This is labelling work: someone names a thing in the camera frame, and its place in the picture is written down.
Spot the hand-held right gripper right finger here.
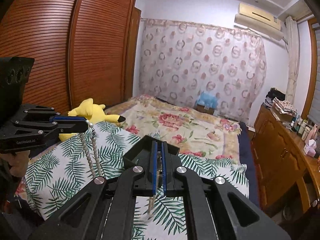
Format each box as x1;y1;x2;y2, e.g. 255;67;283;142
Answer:
161;141;292;240

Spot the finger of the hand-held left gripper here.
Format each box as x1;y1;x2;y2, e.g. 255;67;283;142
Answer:
23;107;88;124
13;120;90;134

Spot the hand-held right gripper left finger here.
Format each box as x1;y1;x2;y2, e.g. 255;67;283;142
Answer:
28;140;160;240

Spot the black jewelry box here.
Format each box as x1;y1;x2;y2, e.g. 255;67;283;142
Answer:
122;135;180;171

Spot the white pearl necklace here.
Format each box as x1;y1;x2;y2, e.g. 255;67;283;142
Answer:
79;120;103;179

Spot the brown beaded bracelet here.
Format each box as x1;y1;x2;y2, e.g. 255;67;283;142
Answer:
146;154;164;220

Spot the person's left hand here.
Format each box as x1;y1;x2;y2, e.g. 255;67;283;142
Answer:
6;152;30;178

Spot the yellow plush toy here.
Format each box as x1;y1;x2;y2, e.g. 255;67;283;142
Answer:
59;99;126;142

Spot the leaf print cloth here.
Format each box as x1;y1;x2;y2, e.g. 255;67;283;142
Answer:
15;121;250;240

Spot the floral blanket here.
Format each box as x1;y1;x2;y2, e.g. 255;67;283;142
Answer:
104;94;242;165

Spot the small cardboard box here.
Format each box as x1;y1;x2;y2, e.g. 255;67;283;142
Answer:
196;104;216;116

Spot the brown slatted wardrobe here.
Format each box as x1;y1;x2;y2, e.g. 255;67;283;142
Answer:
0;0;142;114

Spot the blue plush toy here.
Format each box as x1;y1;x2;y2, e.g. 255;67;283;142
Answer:
196;91;218;109

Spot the dark blue bed sheet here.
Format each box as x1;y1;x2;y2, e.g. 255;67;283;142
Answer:
237;122;261;207

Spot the wooden cabinet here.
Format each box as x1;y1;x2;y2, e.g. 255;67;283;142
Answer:
251;105;320;212

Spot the stack of dark clothes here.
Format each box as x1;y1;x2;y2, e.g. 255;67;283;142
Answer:
265;88;286;108

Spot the folded floral cloth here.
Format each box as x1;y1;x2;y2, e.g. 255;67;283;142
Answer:
271;97;298;121

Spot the row of cosmetic bottles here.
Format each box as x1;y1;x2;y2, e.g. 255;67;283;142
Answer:
291;115;320;141

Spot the pink tissue box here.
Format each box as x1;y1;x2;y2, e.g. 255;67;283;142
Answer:
304;139;320;157

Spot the beige tied side curtain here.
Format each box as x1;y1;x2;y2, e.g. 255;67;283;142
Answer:
285;16;301;103

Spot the grey window blind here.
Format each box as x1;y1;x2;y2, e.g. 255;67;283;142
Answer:
307;22;320;130

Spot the beige air conditioner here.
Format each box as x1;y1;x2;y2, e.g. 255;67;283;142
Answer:
234;2;283;40

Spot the ring pattern sheer curtain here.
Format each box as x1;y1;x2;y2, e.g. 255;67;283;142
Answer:
139;19;267;123

